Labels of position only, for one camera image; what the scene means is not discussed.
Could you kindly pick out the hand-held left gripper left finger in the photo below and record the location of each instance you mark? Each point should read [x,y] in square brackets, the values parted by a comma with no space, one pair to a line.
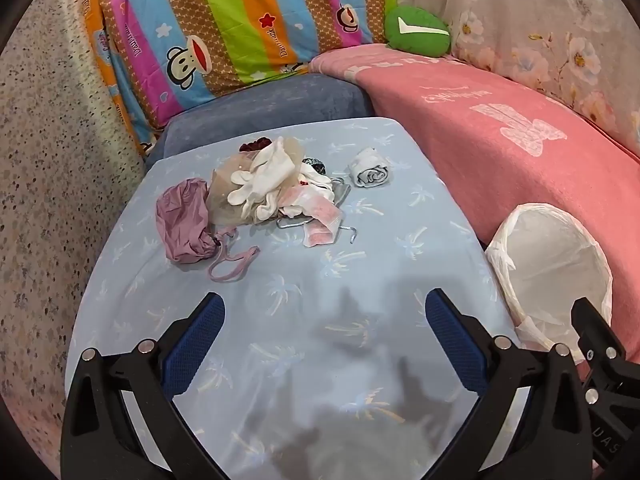
[200,330]

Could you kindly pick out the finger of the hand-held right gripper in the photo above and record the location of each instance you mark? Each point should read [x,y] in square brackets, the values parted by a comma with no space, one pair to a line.
[597,330]

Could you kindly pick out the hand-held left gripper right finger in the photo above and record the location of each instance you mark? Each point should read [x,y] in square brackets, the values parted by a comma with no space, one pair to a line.
[452,340]

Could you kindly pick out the white plastic trash bag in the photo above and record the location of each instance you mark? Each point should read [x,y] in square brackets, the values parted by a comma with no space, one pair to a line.
[550,260]

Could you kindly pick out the white gloves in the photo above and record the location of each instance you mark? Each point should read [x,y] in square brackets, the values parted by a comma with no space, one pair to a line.
[265,172]

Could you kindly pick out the white sock with red thread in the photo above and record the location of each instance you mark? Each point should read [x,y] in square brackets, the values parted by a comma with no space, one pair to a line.
[315,186]

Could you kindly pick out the grey white cloth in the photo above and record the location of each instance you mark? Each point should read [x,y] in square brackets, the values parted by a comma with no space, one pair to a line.
[370,170]

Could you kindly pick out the light blue palm print cloth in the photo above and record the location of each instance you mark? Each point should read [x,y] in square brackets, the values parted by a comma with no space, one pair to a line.
[350,270]

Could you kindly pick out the dark red scrunchie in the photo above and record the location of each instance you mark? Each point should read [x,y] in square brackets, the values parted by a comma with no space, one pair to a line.
[255,145]

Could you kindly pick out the leopard print scrunchie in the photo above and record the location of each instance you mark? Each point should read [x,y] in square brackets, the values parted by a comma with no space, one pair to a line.
[315,164]

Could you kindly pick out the pink blanket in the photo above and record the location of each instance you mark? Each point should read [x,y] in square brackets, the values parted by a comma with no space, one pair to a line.
[475,110]

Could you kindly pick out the blue velvet cushion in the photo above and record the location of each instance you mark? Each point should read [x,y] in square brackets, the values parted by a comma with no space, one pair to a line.
[300,100]

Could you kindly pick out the colourful monkey print pillow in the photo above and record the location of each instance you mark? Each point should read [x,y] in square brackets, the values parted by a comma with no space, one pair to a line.
[210,35]

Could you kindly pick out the green cushion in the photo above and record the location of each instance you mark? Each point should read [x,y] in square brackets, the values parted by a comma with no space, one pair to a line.
[415,30]

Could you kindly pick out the floral beige pillow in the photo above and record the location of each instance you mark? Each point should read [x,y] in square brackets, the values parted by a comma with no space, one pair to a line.
[525,10]

